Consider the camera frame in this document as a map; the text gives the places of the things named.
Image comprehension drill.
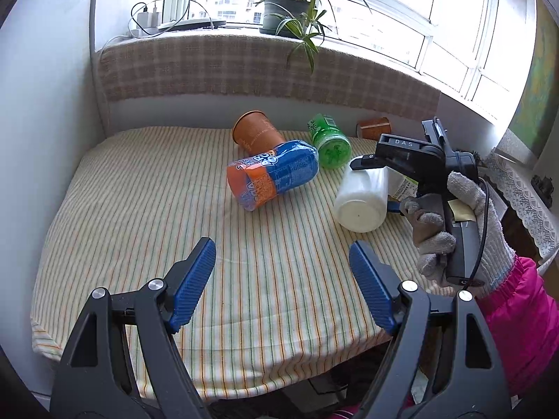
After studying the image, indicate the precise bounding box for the small orange cup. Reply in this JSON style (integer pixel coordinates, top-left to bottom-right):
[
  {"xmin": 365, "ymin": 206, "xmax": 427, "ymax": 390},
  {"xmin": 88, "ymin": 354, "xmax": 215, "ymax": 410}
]
[{"xmin": 356, "ymin": 116, "xmax": 393, "ymax": 141}]

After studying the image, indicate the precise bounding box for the white lace cloth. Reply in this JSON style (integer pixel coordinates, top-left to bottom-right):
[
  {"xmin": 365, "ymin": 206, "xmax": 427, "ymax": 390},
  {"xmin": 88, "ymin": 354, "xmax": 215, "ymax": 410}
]
[{"xmin": 484, "ymin": 147, "xmax": 559, "ymax": 259}]

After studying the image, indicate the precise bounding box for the blue and orange cup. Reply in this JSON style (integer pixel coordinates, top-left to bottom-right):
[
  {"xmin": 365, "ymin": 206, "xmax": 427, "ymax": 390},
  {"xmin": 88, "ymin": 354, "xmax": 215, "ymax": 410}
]
[{"xmin": 226, "ymin": 139, "xmax": 320, "ymax": 212}]

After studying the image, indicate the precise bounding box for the person's pink clothing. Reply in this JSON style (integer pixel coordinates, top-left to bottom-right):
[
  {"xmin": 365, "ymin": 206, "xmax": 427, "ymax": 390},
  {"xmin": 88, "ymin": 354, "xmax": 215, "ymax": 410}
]
[{"xmin": 329, "ymin": 395, "xmax": 416, "ymax": 419}]

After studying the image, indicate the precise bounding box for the flat dark device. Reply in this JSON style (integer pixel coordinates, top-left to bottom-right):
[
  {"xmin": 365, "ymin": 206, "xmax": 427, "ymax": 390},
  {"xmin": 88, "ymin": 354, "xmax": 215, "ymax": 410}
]
[{"xmin": 156, "ymin": 18, "xmax": 228, "ymax": 32}]

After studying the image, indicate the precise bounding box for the person's right forearm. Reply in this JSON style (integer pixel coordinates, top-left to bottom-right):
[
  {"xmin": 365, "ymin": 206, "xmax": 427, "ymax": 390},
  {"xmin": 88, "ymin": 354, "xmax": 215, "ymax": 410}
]
[{"xmin": 475, "ymin": 255, "xmax": 559, "ymax": 399}]

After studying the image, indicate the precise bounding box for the white charger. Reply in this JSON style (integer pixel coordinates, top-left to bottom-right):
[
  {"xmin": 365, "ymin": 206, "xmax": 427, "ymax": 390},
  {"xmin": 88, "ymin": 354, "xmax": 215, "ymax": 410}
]
[{"xmin": 130, "ymin": 3, "xmax": 163, "ymax": 38}]

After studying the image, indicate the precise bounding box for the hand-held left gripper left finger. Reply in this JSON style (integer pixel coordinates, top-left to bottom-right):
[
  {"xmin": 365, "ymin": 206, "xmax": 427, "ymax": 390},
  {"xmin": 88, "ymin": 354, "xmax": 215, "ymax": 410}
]
[{"xmin": 50, "ymin": 236, "xmax": 217, "ymax": 419}]

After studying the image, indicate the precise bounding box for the person's right hand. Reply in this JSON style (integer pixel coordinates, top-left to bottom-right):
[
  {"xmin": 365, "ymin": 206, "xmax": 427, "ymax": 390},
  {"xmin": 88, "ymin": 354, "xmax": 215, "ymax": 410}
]
[{"xmin": 399, "ymin": 170, "xmax": 517, "ymax": 300}]

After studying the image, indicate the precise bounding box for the striped tablecloth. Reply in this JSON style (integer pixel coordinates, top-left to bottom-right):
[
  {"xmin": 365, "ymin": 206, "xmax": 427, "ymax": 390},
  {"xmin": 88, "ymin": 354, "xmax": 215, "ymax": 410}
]
[{"xmin": 30, "ymin": 125, "xmax": 496, "ymax": 402}]

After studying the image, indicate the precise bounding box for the green plastic bottle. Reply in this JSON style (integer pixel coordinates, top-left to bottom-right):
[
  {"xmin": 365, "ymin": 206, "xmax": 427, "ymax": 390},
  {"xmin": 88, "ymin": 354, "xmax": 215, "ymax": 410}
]
[{"xmin": 307, "ymin": 113, "xmax": 352, "ymax": 170}]

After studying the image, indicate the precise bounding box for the green yellow wall picture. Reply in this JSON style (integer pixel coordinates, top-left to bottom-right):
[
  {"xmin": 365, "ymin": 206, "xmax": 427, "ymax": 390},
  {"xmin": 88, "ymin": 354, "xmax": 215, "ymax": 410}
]
[{"xmin": 508, "ymin": 0, "xmax": 559, "ymax": 171}]

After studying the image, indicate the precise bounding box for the dark small figurine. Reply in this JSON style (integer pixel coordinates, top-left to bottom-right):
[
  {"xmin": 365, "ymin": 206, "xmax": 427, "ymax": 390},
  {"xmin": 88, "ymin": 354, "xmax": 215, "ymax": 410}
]
[{"xmin": 530, "ymin": 175, "xmax": 555, "ymax": 206}]

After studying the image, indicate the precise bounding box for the large orange paper cup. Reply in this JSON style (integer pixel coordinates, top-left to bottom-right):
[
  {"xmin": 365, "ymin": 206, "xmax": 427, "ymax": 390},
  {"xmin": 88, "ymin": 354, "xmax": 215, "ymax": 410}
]
[{"xmin": 231, "ymin": 110, "xmax": 286, "ymax": 157}]

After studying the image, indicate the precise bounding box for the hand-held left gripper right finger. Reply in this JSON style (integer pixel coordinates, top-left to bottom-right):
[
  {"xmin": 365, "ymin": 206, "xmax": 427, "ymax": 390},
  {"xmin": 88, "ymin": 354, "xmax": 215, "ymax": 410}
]
[{"xmin": 349, "ymin": 240, "xmax": 513, "ymax": 419}]

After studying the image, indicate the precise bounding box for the brown plaid cloth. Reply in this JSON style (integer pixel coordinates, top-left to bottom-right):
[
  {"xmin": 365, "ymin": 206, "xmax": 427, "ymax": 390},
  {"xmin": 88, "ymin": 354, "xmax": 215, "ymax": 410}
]
[{"xmin": 96, "ymin": 34, "xmax": 443, "ymax": 135}]

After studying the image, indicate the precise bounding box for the white green printed container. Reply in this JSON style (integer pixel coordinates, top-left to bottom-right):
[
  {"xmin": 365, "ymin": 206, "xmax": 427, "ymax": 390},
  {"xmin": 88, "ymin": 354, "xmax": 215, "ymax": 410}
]
[{"xmin": 387, "ymin": 171, "xmax": 420, "ymax": 202}]

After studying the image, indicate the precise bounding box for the white plastic bottle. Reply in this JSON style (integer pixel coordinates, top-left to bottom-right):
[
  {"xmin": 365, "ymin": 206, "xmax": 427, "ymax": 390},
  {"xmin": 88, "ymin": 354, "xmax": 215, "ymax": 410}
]
[{"xmin": 334, "ymin": 165, "xmax": 390, "ymax": 233}]

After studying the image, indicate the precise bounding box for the black plant pot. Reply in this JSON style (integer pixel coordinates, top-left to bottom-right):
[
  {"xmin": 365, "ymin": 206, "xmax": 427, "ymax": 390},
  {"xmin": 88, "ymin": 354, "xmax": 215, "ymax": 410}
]
[{"xmin": 260, "ymin": 0, "xmax": 312, "ymax": 38}]

